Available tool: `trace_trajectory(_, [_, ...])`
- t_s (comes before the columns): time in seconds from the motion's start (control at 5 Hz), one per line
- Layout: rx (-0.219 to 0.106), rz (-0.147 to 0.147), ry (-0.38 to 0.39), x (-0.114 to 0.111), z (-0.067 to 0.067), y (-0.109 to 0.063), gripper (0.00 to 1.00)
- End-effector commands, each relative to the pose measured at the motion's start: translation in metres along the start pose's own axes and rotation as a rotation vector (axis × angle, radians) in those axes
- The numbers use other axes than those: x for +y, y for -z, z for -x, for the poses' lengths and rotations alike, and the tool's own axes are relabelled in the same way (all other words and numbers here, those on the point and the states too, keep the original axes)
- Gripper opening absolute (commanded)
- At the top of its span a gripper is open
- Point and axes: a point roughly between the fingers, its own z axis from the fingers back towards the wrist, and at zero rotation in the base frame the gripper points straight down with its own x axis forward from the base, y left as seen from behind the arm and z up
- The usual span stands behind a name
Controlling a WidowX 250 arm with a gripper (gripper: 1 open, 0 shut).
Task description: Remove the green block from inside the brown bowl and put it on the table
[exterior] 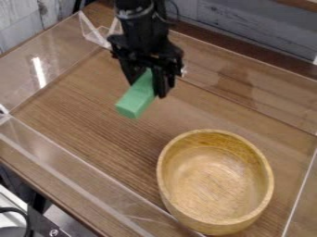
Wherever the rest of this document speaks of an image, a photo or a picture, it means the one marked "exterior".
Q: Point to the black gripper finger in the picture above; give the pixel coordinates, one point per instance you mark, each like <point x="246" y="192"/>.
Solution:
<point x="132" y="69"/>
<point x="163" y="81"/>

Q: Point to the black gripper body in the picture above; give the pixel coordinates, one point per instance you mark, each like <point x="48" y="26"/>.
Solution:
<point x="144" y="42"/>

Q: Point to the green rectangular block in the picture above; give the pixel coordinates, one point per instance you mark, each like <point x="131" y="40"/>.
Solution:
<point x="137" y="97"/>

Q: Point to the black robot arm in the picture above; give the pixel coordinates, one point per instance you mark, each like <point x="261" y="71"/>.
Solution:
<point x="137" y="7"/>

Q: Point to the brown wooden bowl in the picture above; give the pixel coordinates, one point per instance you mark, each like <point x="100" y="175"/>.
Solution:
<point x="215" y="181"/>

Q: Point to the clear acrylic corner bracket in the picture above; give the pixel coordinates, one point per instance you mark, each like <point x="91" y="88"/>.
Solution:
<point x="97" y="34"/>

